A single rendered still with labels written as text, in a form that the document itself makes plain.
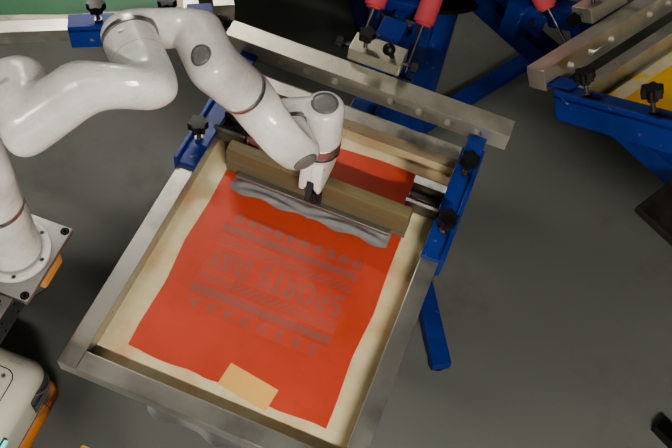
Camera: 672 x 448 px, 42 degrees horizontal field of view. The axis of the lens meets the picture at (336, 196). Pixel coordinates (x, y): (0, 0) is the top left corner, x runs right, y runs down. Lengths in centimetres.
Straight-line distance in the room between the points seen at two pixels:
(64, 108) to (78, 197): 175
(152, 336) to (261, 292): 23
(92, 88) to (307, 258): 69
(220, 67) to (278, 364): 62
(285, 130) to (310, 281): 41
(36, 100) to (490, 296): 193
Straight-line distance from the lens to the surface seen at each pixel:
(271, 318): 173
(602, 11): 211
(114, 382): 166
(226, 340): 171
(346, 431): 166
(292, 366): 170
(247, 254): 180
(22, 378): 248
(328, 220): 184
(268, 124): 146
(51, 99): 131
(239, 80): 138
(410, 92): 196
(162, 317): 174
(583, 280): 306
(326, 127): 158
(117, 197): 303
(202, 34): 138
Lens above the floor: 253
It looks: 57 degrees down
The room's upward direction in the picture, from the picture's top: 10 degrees clockwise
